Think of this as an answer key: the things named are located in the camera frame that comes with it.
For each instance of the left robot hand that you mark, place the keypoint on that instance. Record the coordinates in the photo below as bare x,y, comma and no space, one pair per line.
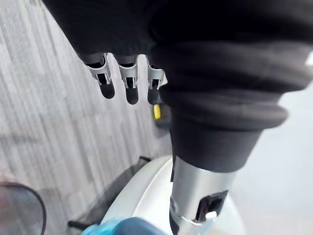
195,73

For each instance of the yellow and black object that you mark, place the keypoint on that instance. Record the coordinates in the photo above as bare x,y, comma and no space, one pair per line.
156,111

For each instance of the teal blue object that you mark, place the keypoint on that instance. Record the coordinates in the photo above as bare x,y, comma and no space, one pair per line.
127,227

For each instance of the round dark-rimmed object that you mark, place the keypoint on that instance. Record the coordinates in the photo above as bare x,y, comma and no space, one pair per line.
19,210

